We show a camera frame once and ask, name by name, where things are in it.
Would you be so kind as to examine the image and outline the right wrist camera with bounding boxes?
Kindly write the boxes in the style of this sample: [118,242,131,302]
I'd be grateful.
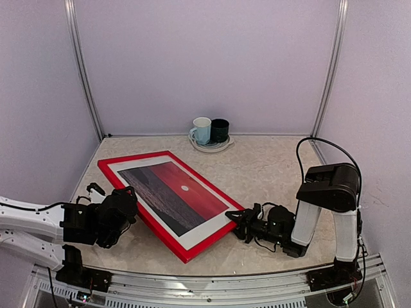
[252,203,264,219]

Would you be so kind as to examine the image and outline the left aluminium corner post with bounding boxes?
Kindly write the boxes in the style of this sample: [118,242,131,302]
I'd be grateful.
[64,0,105,142]

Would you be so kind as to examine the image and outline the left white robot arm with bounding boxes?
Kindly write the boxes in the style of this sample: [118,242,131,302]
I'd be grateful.
[1,183,138,286]

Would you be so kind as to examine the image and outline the red and dark photo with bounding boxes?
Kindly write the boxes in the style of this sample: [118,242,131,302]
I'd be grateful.
[118,162,229,237]

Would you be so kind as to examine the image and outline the white plate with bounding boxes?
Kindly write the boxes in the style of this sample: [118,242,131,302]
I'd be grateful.
[188,135,234,153]

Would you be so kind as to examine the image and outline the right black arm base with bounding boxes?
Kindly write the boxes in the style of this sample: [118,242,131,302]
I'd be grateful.
[306,257,363,292]

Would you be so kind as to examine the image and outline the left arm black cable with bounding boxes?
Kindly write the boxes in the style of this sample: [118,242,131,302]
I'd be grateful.
[0,195,91,214]

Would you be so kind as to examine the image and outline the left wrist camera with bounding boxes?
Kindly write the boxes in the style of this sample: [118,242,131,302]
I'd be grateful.
[86,182,106,203]

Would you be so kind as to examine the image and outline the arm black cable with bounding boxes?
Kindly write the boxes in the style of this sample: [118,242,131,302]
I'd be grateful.
[0,195,91,214]
[295,137,369,289]

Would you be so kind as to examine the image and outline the dark green mug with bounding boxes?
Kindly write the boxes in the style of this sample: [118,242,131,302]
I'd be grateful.
[210,119,229,143]

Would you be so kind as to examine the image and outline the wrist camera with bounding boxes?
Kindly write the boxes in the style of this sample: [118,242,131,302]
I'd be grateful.
[86,182,106,203]
[252,203,264,219]

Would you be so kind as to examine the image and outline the aluminium corner post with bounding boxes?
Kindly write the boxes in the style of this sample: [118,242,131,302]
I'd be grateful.
[310,0,349,137]
[64,0,105,142]

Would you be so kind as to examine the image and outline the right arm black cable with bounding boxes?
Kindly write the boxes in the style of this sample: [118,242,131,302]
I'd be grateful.
[295,137,369,289]

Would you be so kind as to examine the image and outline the light blue mug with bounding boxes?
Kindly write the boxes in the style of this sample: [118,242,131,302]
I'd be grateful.
[189,117,211,145]

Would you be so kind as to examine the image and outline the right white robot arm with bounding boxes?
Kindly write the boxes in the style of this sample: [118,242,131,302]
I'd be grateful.
[225,163,360,285]

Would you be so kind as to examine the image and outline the right aluminium corner post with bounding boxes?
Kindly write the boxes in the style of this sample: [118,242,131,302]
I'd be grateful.
[310,0,349,137]

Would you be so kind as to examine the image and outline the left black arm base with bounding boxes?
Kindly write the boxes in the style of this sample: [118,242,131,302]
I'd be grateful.
[55,244,112,293]

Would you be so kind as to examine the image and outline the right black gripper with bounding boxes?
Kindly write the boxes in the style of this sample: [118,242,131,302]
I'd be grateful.
[225,209,284,246]

